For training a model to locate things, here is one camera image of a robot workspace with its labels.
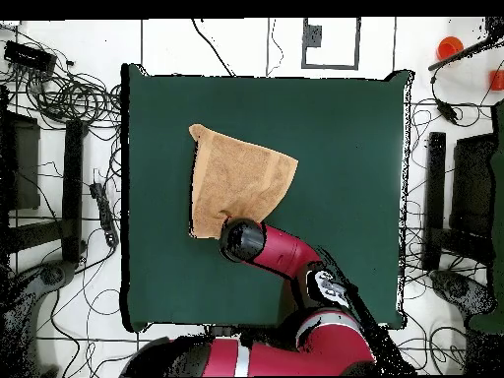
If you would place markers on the black electronics box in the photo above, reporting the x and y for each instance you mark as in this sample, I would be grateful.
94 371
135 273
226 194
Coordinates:
29 57

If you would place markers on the grey square floor frame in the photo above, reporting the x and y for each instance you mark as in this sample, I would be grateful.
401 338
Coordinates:
357 43

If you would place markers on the black power adapter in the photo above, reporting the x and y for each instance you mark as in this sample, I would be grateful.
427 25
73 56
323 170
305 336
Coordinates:
447 111

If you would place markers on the tan terry towel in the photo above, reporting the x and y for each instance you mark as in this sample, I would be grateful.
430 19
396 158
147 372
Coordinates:
236 177

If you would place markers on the orange cup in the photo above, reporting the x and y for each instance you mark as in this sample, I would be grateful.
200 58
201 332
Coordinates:
449 48

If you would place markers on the hanging green cloth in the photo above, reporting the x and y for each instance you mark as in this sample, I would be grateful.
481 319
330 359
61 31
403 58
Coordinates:
499 189

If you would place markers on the black rod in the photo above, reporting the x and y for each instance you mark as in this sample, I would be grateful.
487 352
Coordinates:
460 53

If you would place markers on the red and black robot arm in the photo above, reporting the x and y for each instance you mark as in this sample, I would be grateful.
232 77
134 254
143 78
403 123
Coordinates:
283 252

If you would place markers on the orange block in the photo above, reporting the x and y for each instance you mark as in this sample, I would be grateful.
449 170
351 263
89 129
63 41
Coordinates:
497 80

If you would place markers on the black power strip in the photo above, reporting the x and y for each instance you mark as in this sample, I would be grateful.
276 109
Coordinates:
104 212

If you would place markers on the dark flat panel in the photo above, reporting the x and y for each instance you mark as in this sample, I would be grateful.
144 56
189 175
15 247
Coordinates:
472 185
25 165

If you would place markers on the dark green table cloth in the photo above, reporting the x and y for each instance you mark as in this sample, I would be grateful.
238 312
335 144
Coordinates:
334 177

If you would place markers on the black stand bar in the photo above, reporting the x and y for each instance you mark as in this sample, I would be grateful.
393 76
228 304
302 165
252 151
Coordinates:
73 189
435 197

